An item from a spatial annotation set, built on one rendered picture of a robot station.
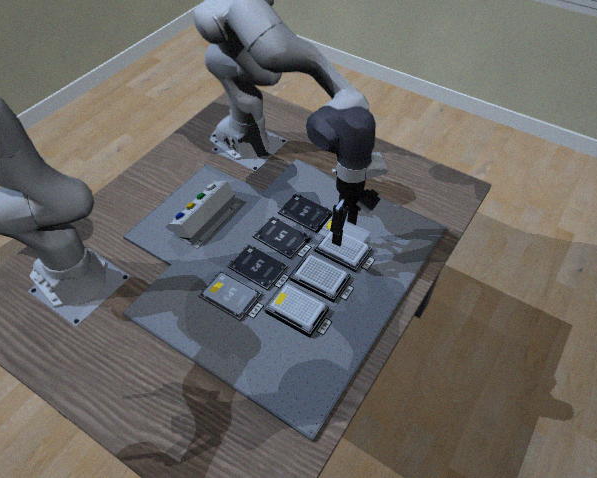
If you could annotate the grey operator panel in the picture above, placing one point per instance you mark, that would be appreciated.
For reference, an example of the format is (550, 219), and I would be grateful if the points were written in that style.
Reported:
(198, 220)

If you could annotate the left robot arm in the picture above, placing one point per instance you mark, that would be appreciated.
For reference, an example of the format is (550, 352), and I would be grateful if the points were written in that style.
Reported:
(263, 48)

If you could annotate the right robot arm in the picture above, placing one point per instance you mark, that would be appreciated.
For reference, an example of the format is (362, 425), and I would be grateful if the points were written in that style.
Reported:
(57, 199)

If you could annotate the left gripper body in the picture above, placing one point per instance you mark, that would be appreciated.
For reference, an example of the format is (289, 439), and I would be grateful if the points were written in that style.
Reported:
(348, 190)

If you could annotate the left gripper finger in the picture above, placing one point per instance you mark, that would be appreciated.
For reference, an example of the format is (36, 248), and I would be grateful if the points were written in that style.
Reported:
(353, 212)
(338, 220)

